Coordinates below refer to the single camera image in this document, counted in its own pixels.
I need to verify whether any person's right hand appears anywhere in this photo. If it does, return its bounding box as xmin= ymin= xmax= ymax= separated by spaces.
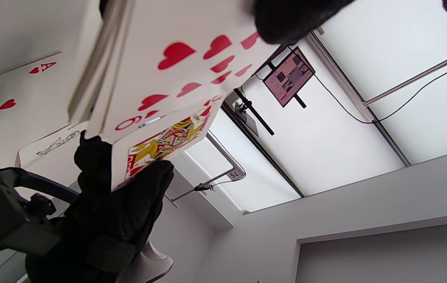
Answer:
xmin=254 ymin=0 xmax=355 ymax=44

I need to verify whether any person's left hand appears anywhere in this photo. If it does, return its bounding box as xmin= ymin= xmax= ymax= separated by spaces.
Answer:
xmin=25 ymin=132 xmax=175 ymax=283

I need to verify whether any joker playing card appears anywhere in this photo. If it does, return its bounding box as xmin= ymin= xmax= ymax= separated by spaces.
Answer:
xmin=15 ymin=122 xmax=88 ymax=169

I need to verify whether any deck of playing cards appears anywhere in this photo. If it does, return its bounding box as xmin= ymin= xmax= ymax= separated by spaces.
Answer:
xmin=68 ymin=0 xmax=283 ymax=191

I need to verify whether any pile of hearts cards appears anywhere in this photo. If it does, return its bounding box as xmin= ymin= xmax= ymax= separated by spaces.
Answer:
xmin=0 ymin=51 xmax=90 ymax=165

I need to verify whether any computer monitor on stand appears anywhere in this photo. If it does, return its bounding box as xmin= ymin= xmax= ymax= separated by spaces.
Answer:
xmin=263 ymin=47 xmax=315 ymax=107

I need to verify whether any black hanging cable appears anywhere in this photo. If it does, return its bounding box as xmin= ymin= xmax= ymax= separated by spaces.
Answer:
xmin=314 ymin=59 xmax=447 ymax=125

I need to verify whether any aluminium rig frame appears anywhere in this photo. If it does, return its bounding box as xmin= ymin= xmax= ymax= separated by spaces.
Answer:
xmin=363 ymin=45 xmax=447 ymax=107

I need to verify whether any aluminium frame with tag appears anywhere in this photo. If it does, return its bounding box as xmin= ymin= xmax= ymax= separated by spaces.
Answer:
xmin=170 ymin=132 xmax=246 ymax=207

